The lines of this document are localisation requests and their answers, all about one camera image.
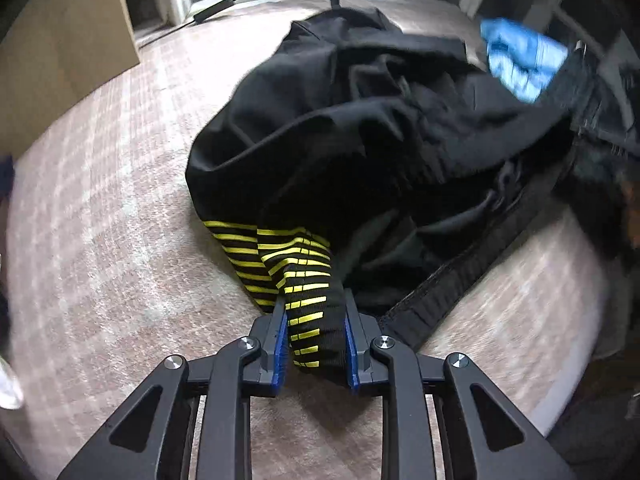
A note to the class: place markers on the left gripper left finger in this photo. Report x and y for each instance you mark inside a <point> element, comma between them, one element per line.
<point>150,435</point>

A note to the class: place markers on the wooden board panel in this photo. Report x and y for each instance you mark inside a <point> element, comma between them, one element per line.
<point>55,54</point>

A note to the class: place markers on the blue cloth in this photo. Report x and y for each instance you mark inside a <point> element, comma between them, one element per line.
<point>523,60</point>

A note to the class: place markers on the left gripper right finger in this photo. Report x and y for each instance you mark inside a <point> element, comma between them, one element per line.
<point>450,402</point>

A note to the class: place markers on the black jacket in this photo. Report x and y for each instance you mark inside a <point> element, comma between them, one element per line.
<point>348,95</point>

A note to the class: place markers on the black shorts yellow stripes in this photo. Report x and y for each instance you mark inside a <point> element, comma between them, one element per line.
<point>397,209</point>

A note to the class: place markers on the black power adapter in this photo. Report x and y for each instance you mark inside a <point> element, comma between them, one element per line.
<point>212,10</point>

